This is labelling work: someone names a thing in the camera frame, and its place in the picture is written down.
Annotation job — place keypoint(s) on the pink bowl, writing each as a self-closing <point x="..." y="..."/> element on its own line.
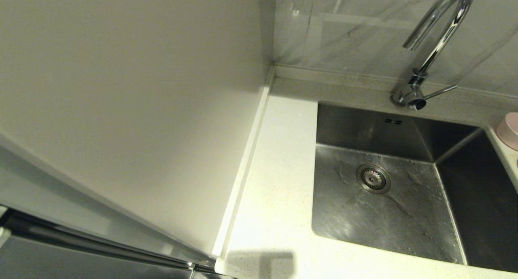
<point x="510" y="131"/>

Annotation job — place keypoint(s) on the metal sink drain strainer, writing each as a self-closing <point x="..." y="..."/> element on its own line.
<point x="373" y="178"/>

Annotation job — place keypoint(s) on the stainless steel sink basin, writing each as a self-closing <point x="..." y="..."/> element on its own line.
<point x="384" y="222"/>

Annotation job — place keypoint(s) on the white trim strip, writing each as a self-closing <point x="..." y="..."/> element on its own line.
<point x="247" y="157"/>

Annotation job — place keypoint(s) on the white tall cabinet side panel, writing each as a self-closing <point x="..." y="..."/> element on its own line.
<point x="121" y="89"/>

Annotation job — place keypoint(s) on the chrome gooseneck faucet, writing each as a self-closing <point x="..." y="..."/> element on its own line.
<point x="413" y="97"/>

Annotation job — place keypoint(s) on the stainless steel appliance door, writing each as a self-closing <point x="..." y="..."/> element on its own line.
<point x="60" y="267"/>

